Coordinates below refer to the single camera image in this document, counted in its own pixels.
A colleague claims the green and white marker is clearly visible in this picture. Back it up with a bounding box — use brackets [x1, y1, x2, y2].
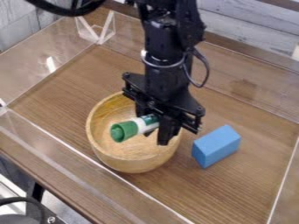
[108, 114, 161, 144]

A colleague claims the brown wooden bowl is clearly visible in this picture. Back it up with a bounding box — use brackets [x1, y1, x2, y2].
[85, 92, 183, 173]

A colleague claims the clear acrylic tray wall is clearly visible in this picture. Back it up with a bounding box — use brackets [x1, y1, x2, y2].
[0, 10, 299, 224]

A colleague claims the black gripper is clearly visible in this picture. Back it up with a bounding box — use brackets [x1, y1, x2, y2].
[123, 59, 205, 146]

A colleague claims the black table leg bracket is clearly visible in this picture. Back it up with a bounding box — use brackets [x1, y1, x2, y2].
[25, 182, 67, 224]

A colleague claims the blue foam block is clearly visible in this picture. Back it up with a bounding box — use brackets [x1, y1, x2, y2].
[191, 125, 241, 169]

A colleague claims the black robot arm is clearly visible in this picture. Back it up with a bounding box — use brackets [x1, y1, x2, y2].
[123, 0, 208, 145]

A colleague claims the black cable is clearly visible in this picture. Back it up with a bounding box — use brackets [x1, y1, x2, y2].
[0, 196, 45, 224]

